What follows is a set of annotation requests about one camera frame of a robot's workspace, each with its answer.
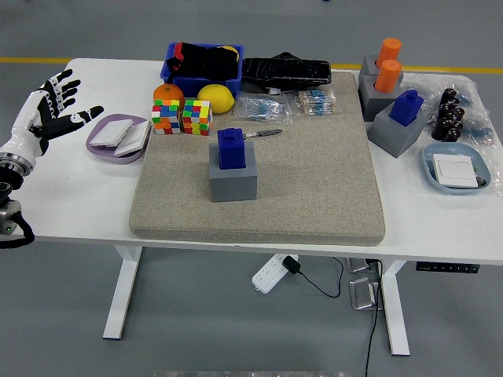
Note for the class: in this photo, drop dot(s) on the clear plastic bag of parts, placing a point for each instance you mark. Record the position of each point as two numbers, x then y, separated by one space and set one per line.
477 118

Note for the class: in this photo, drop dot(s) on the yellow lemon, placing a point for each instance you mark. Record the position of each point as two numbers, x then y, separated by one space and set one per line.
214 98

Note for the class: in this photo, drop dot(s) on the white table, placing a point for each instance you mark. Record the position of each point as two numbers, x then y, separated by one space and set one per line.
432 228

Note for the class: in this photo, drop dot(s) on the orange fruit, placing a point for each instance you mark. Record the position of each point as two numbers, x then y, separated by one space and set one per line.
167 94

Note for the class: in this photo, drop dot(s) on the black keyboard in plastic wrap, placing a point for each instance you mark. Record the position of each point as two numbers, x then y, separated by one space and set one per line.
283 72

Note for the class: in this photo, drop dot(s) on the black table control panel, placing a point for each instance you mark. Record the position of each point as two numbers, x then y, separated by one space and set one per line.
448 268

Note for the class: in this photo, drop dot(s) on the grey-brown mat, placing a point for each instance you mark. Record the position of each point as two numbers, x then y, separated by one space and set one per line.
294 188

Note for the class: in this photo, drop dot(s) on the light blue tray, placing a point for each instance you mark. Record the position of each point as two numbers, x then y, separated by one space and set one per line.
430 157

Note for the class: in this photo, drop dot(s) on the black power adapter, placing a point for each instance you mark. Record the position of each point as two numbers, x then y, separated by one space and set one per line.
291 264

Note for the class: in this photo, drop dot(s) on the small white connector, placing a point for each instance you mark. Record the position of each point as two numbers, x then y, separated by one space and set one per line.
274 91

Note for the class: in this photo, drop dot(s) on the small metal pliers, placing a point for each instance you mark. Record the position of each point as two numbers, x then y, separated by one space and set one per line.
267 132

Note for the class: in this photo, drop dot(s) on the metal floor socket box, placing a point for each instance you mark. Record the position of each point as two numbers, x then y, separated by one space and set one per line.
363 294
361 265

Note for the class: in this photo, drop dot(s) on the black capacitor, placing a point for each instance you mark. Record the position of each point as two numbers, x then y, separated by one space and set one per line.
449 107
439 132
456 114
456 126
444 122
452 136
450 95

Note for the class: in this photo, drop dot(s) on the clear bag of mixed resistors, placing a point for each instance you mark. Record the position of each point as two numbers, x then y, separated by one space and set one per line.
314 100

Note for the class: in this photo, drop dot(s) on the clear bag of blue resistors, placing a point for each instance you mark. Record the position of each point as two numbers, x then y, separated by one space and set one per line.
261 108

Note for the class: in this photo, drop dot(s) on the white power strip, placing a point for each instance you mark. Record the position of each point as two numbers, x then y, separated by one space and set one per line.
267 275

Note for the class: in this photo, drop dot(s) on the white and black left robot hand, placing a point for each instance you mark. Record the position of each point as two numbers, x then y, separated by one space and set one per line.
27 129

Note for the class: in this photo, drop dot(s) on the orange cylinder seal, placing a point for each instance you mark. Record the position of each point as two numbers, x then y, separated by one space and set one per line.
387 76
389 49

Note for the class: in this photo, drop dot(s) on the blue plastic bin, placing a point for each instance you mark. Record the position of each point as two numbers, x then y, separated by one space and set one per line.
204 83

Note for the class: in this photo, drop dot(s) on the colourful puzzle cube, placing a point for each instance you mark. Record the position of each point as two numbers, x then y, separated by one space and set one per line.
196 116
167 114

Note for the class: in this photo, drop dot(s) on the purple tray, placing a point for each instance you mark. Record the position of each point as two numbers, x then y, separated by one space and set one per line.
98 151

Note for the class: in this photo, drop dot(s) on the yellow round item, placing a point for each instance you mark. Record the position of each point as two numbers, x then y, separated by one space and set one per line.
230 49

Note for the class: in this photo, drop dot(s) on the black gloves with red trim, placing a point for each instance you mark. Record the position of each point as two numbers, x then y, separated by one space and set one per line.
208 61

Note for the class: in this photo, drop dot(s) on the small green circuit part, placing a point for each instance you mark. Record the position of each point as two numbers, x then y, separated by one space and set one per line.
481 180

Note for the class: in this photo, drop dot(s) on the white switch panel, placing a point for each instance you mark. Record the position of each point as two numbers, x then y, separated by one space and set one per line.
135 141
112 131
454 169

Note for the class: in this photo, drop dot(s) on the blue seal with square knob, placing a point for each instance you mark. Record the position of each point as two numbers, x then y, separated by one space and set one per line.
232 151
406 108

